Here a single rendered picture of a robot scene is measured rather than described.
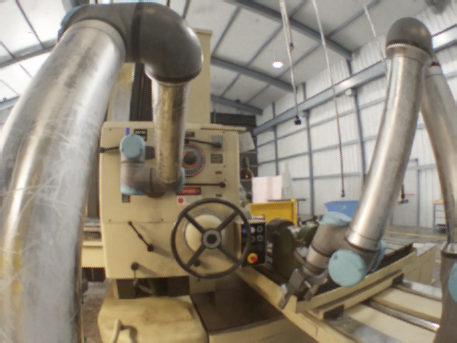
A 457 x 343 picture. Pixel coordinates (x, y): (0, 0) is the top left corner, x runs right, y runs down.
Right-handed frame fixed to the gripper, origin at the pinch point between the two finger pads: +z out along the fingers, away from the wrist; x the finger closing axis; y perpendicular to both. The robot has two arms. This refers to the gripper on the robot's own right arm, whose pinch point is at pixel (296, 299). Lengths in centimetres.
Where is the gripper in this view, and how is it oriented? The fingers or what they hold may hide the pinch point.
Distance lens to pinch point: 87.4
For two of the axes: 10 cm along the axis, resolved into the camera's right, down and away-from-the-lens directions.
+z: -2.6, 9.4, 2.4
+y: 4.1, 3.3, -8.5
